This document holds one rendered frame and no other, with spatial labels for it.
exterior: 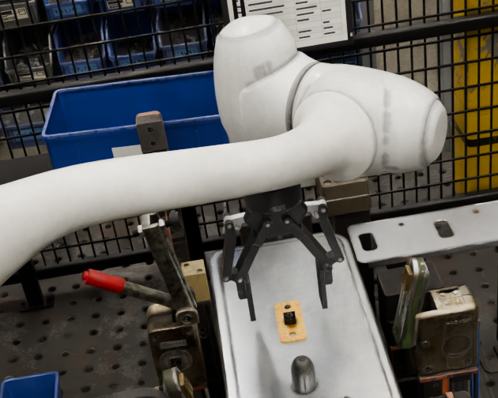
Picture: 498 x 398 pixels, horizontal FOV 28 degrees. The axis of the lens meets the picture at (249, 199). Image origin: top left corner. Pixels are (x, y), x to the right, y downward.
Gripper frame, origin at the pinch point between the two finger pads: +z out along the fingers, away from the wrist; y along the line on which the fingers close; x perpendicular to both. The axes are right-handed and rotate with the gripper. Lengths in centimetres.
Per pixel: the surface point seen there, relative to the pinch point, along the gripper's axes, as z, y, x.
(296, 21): -16, 11, 54
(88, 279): -9.4, -25.8, -1.0
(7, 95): -11, -41, 55
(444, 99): 77, 72, 177
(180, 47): 34, -11, 160
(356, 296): 4.9, 10.3, 3.1
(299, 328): 4.6, 1.1, -1.8
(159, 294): -4.3, -17.2, -0.3
